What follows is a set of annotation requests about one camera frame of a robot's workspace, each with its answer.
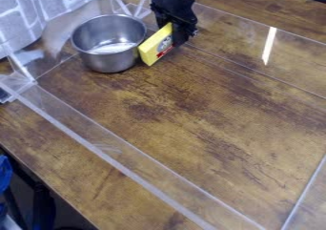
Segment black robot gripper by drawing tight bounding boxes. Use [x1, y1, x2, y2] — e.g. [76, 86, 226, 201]
[150, 0, 198, 47]

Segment yellow butter block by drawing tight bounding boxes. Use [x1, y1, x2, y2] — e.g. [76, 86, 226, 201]
[138, 23, 174, 66]

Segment stainless steel bowl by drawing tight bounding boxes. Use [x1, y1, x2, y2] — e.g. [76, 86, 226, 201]
[70, 14, 147, 73]

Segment grey white patterned cloth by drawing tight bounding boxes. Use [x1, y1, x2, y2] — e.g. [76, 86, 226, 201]
[0, 0, 92, 59]

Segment blue object at edge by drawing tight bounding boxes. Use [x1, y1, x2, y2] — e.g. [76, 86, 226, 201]
[0, 155, 14, 194]

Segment clear acrylic corner bracket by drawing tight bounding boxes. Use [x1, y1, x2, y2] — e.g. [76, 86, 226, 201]
[110, 0, 151, 19]

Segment clear acrylic barrier wall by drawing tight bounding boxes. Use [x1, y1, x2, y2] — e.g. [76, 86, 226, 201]
[0, 0, 267, 230]

